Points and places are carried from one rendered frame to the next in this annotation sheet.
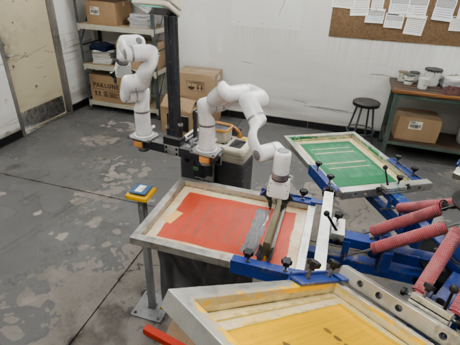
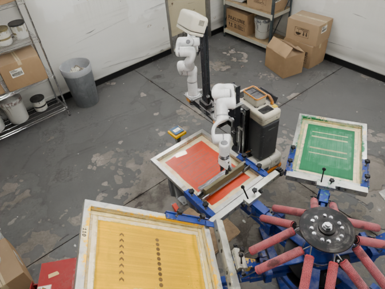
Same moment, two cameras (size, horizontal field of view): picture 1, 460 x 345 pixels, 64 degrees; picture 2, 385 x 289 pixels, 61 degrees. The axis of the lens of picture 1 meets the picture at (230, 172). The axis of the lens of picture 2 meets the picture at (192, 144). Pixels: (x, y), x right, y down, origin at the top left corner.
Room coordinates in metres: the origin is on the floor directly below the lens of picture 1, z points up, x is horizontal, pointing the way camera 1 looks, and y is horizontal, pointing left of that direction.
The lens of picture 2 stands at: (-0.03, -1.10, 2.94)
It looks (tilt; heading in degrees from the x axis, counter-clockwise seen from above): 42 degrees down; 39
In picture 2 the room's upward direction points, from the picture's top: 6 degrees counter-clockwise
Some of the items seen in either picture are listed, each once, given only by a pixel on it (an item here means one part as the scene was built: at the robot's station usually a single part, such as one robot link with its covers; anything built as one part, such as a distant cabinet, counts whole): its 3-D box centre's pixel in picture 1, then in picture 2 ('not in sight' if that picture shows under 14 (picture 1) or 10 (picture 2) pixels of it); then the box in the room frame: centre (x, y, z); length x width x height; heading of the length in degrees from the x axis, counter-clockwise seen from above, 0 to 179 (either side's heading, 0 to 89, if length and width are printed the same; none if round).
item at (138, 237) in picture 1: (230, 221); (205, 168); (1.46, -0.01, 0.97); 0.79 x 0.58 x 0.04; 74
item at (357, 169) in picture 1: (359, 158); (329, 152); (2.05, -0.81, 1.05); 1.08 x 0.61 x 0.23; 14
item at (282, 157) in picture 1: (278, 157); (225, 144); (1.44, -0.21, 1.35); 0.15 x 0.10 x 0.11; 35
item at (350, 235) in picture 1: (348, 239); (257, 206); (1.31, -0.55, 1.02); 0.17 x 0.06 x 0.05; 74
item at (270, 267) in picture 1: (265, 270); (199, 203); (1.13, -0.17, 0.97); 0.30 x 0.05 x 0.07; 74
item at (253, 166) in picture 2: (287, 200); (251, 166); (1.66, -0.32, 0.97); 0.30 x 0.05 x 0.07; 74
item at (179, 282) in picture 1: (205, 281); (184, 195); (1.28, 0.10, 0.74); 0.46 x 0.04 x 0.42; 74
